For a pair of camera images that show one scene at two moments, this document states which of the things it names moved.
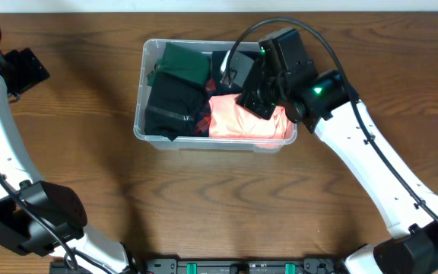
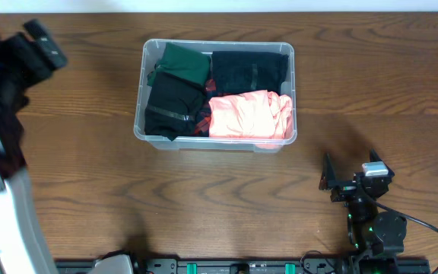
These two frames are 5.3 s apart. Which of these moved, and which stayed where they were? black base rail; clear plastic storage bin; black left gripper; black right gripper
Moved: black right gripper; black left gripper
Stayed: black base rail; clear plastic storage bin
